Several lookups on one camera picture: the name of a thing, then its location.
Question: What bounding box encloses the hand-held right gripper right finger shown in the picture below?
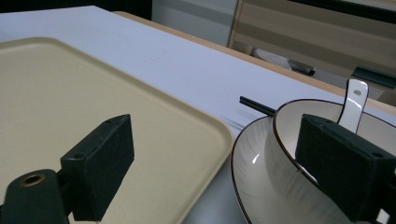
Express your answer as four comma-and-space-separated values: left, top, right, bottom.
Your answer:
294, 113, 396, 223

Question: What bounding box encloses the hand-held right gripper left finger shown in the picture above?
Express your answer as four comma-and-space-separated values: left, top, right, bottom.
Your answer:
60, 113, 135, 222

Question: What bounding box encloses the white bowl with dark rim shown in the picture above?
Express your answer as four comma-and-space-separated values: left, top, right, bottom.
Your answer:
264, 98, 396, 224

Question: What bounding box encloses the white ceramic spoon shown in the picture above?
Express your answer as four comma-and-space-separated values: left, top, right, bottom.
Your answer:
337, 78, 370, 134

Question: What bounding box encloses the white plate with dark rim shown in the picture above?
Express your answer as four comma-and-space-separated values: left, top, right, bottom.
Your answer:
230, 116, 283, 224

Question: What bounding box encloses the beige plastic tray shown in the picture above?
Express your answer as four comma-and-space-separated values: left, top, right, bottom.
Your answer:
0, 36, 234, 224

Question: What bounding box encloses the dark flat bar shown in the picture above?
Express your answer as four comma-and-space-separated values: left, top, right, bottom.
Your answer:
351, 65, 396, 90

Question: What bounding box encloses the black chopstick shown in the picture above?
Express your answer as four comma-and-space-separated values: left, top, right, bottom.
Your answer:
239, 95, 277, 118

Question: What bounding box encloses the white cabinet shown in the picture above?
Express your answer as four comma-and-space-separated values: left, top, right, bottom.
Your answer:
151, 0, 240, 48

